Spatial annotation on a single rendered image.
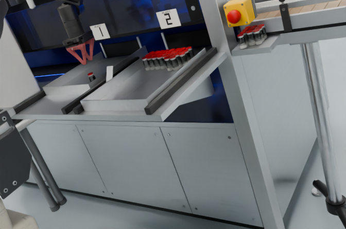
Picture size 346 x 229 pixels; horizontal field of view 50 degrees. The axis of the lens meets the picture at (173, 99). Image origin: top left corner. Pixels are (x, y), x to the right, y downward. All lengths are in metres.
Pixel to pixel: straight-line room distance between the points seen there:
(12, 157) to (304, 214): 1.32
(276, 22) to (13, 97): 1.18
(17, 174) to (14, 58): 1.01
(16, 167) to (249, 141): 0.82
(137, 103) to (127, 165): 0.91
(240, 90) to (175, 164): 0.54
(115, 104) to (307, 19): 0.63
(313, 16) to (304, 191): 0.98
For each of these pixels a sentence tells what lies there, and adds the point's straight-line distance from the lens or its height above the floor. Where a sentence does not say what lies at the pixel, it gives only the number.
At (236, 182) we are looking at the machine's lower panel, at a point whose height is 0.32.
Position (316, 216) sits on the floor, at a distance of 1.81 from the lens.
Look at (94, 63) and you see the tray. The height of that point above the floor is 0.89.
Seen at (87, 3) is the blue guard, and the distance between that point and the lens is 1.50.
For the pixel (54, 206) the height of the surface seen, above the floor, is 0.21.
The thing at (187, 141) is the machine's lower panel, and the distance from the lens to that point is 1.53.
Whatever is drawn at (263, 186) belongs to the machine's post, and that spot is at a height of 0.32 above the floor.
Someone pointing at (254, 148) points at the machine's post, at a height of 0.49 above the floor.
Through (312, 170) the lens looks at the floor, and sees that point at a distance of 2.06.
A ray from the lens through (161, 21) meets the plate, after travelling 1.31.
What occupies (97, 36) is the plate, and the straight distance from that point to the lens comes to 1.53.
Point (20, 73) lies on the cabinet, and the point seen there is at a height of 0.93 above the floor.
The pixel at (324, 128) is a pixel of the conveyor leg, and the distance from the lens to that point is 1.44.
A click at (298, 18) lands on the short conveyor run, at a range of 1.23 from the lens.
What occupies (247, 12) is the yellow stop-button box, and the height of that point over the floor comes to 1.00.
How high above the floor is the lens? 1.26
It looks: 22 degrees down
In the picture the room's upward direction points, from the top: 19 degrees counter-clockwise
